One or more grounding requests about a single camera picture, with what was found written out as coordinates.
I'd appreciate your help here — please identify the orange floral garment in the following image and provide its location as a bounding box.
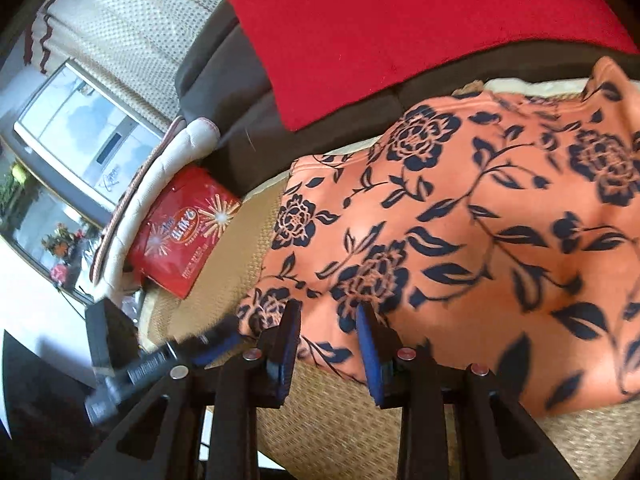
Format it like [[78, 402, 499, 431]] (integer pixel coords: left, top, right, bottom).
[[238, 58, 639, 415]]

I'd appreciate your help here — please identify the flower decoration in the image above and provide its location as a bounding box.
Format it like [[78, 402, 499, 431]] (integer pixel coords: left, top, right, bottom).
[[41, 222, 85, 263]]

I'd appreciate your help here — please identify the red snack gift box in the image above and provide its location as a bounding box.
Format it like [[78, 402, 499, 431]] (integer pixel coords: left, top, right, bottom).
[[128, 165, 241, 299]]

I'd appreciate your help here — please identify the woven rattan seat mat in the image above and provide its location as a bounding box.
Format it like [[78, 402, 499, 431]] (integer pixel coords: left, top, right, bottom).
[[136, 77, 640, 480]]

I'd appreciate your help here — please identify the dark brown leather sofa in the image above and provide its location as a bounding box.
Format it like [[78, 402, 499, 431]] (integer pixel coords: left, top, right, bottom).
[[175, 1, 639, 196]]

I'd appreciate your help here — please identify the beige dotted curtain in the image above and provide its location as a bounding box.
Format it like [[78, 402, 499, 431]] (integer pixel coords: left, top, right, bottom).
[[24, 0, 221, 129]]

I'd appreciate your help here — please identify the red blanket on sofa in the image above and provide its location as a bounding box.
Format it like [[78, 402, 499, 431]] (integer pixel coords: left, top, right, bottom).
[[229, 0, 636, 131]]

